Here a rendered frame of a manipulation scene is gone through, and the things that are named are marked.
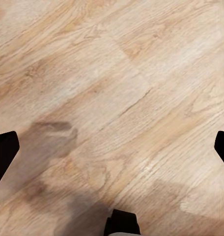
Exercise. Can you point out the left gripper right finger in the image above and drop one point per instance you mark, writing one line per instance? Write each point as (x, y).
(219, 144)

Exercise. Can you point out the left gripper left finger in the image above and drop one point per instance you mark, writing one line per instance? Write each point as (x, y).
(9, 146)

